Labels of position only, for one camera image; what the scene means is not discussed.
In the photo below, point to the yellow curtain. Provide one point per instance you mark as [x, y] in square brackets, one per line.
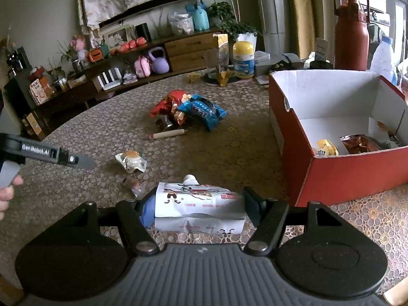
[301, 3]

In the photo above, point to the tall yellow packet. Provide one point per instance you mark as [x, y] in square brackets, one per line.
[221, 43]

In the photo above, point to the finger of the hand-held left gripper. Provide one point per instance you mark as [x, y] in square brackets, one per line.
[76, 161]

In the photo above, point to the clear bun packet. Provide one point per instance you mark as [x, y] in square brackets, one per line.
[131, 161]

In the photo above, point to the orange snack packet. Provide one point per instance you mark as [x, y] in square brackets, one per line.
[181, 114]

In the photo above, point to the orange box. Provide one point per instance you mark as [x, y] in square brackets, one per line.
[95, 55]

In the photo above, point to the white spouted drink pouch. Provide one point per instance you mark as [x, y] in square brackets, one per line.
[197, 204]

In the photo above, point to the potted plant white pot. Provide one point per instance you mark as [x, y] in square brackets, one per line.
[223, 9]

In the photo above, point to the light blue jug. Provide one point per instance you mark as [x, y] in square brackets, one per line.
[198, 17]

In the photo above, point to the orange white carton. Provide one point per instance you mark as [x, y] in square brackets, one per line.
[41, 91]

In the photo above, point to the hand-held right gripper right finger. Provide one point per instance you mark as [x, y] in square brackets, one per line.
[255, 207]

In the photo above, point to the person's left hand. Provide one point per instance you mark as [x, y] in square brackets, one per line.
[5, 199]

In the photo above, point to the yellow lid jar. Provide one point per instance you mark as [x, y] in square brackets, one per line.
[244, 60]

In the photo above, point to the clear glass cup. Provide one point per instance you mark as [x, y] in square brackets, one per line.
[216, 65]

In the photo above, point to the black round container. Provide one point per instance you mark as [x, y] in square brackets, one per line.
[321, 64]

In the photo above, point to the yellow snack packet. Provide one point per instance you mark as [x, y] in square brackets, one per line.
[326, 148]

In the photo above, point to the dark red snack packet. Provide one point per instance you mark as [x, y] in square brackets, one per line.
[361, 143]

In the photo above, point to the clear plastic water bottle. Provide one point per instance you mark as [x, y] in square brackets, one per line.
[384, 60]

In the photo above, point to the small pink case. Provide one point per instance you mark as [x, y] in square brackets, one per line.
[142, 66]

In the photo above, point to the sausage stick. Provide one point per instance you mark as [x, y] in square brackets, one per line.
[167, 134]

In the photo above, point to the white router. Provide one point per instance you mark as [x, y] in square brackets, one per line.
[110, 79]

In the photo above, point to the clear plastic bag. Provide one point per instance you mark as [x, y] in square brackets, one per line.
[180, 24]

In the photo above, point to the photo frame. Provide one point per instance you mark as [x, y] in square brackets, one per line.
[118, 37]

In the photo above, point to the blue snack packet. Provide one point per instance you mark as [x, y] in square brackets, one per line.
[202, 110]

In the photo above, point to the wooden media cabinet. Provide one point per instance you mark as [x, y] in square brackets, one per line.
[188, 49]

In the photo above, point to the dark red thermos bottle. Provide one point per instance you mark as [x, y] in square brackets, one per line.
[350, 32]

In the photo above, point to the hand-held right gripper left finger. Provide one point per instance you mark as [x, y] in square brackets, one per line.
[148, 212]

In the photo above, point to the purple kettlebell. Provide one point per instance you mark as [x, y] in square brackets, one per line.
[158, 62]

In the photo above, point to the red cardboard box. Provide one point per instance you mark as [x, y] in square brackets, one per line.
[334, 178]

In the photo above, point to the grey covered air conditioner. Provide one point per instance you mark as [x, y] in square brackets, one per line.
[271, 3]

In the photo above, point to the grey tissue pack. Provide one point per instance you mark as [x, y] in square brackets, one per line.
[263, 62]

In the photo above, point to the small brown snack packet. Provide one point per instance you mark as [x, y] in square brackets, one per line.
[164, 123]

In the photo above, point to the small clear candy packet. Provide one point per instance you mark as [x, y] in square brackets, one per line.
[135, 187]

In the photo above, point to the red chips packet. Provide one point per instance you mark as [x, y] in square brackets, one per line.
[165, 102]

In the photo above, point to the black cylinder speaker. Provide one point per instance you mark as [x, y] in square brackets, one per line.
[142, 31]

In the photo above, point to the pink flower bouquet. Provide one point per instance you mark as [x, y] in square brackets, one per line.
[79, 46]

